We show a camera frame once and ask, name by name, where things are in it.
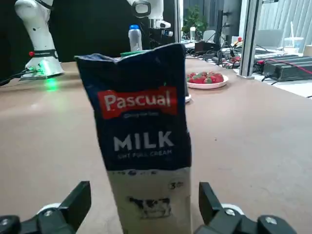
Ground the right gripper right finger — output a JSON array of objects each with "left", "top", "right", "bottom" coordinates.
[{"left": 195, "top": 181, "right": 298, "bottom": 234}]

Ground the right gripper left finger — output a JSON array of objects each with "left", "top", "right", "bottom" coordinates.
[{"left": 0, "top": 180, "right": 92, "bottom": 234}]

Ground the dark blue milk carton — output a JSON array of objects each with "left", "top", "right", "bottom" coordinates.
[{"left": 74, "top": 42, "right": 194, "bottom": 234}]

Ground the clear plastic drink cup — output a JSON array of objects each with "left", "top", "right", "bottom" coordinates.
[{"left": 283, "top": 21, "right": 305, "bottom": 53}]

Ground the white round plate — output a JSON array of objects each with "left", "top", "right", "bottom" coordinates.
[{"left": 186, "top": 74, "right": 229, "bottom": 90}]

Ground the black ribbed electronics box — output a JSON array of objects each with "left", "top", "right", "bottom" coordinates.
[{"left": 262, "top": 54, "right": 312, "bottom": 81}]

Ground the dark brown box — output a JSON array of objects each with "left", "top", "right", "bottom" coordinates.
[{"left": 194, "top": 40, "right": 215, "bottom": 51}]

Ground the black monitor stand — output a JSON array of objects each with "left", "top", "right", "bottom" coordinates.
[{"left": 214, "top": 9, "right": 233, "bottom": 51}]

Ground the clear bottle blue cap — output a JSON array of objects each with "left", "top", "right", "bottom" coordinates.
[{"left": 128, "top": 24, "right": 143, "bottom": 53}]

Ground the green potted plant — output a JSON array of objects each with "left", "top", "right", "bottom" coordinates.
[{"left": 181, "top": 4, "right": 208, "bottom": 35}]

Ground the black desk cable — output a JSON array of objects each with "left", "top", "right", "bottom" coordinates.
[{"left": 202, "top": 43, "right": 244, "bottom": 70}]

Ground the aluminium camera post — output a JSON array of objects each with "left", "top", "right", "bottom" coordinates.
[{"left": 239, "top": 0, "right": 263, "bottom": 79}]

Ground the aluminium corner post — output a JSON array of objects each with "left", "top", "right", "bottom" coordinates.
[{"left": 174, "top": 0, "right": 184, "bottom": 45}]

